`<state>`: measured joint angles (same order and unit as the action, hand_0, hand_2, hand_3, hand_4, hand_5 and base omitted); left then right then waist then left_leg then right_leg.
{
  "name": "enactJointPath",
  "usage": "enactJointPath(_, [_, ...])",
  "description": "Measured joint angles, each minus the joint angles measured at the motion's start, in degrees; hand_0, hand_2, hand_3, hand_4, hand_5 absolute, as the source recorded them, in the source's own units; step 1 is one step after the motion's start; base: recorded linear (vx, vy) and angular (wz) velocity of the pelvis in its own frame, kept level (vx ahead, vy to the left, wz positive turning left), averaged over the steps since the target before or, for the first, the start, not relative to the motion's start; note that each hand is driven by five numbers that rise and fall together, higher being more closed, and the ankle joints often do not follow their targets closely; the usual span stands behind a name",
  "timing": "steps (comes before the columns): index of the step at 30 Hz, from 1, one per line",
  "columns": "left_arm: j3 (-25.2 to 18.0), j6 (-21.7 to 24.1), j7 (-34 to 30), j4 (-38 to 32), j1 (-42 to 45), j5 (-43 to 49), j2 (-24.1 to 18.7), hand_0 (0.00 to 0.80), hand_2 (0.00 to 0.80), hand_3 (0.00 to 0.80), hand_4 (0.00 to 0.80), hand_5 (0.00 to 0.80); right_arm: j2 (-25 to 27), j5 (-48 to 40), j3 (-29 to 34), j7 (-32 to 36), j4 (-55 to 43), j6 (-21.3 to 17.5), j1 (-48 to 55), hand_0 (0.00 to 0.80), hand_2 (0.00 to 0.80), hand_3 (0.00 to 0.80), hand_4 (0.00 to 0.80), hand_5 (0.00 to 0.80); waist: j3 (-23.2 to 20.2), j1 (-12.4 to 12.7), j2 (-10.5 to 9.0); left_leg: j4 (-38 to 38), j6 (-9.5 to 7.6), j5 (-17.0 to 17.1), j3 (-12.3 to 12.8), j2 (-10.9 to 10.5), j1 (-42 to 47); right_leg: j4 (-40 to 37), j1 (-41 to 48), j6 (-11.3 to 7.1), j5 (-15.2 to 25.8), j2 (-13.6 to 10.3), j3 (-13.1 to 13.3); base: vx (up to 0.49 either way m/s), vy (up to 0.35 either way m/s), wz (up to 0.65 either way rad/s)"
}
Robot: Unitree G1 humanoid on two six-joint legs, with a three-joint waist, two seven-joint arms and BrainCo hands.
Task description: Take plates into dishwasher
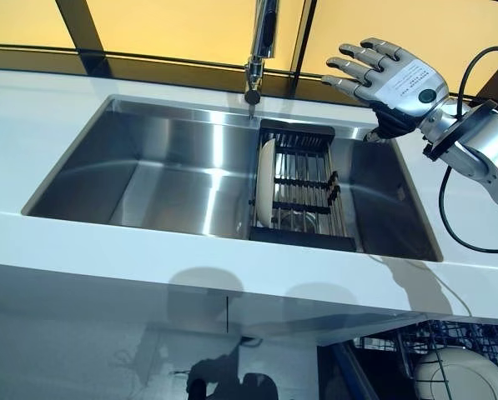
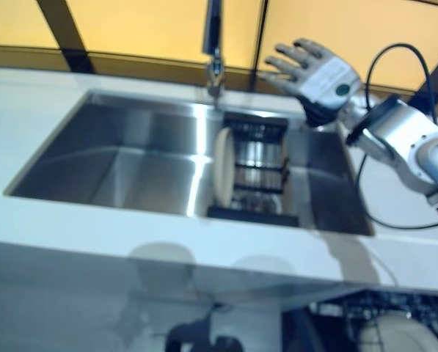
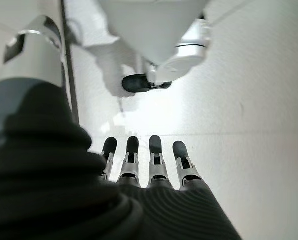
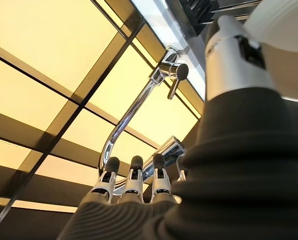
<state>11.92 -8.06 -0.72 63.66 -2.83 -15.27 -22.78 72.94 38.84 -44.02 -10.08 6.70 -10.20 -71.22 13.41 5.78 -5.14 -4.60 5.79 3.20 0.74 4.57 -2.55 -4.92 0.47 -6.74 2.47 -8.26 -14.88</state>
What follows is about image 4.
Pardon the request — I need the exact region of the stainless steel sink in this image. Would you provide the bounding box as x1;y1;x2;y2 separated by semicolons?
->
163;0;262;76

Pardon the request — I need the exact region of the chrome kitchen faucet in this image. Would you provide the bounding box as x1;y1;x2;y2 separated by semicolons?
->
98;46;189;196

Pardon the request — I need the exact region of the white plate beige underside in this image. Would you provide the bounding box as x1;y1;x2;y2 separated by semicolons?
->
242;0;298;102

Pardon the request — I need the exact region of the black and silver right hand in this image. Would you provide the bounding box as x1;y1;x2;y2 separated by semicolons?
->
56;14;298;240

